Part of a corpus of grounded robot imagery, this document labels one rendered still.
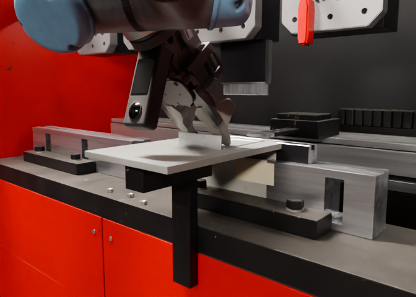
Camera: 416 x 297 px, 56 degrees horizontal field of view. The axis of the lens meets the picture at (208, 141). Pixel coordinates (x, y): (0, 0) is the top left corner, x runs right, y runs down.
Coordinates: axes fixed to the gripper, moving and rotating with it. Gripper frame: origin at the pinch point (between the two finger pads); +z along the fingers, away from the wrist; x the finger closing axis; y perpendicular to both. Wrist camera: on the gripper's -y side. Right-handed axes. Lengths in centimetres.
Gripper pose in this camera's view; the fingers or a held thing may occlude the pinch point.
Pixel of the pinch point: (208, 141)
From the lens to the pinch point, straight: 63.3
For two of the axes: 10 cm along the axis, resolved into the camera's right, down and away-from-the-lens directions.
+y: 5.1, -7.2, 4.7
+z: 4.3, 6.9, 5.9
